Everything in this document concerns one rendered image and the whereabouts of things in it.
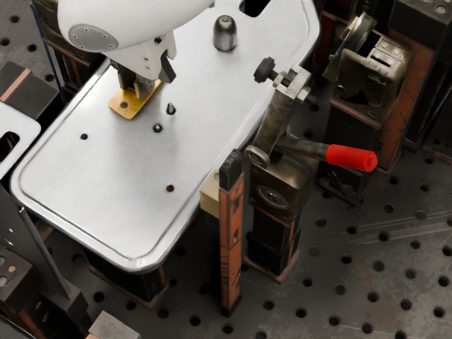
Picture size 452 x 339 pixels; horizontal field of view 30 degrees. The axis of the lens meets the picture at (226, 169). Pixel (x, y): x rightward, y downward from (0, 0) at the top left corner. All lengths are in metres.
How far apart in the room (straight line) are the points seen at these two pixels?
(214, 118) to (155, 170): 0.10
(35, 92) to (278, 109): 0.39
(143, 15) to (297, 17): 0.43
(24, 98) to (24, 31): 0.42
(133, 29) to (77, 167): 0.32
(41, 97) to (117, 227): 0.22
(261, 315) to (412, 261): 0.25
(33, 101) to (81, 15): 0.37
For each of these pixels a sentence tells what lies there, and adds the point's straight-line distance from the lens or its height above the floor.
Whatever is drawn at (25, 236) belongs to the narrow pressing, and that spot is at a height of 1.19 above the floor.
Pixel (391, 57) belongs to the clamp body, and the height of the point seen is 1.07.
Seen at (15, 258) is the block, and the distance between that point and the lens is 0.93.
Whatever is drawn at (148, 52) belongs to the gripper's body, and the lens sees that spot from 0.94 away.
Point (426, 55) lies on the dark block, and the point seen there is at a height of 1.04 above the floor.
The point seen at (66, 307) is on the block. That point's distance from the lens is 0.98.
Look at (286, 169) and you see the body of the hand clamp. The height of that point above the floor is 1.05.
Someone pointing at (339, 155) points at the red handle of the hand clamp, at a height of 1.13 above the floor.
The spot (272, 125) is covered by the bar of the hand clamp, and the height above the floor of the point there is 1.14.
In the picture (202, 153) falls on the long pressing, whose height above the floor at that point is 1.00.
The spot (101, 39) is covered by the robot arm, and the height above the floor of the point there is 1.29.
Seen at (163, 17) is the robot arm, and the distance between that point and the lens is 0.75.
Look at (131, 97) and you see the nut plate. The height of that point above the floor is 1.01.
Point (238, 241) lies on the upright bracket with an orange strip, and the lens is 1.02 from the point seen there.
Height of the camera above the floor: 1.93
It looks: 64 degrees down
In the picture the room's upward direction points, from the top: straight up
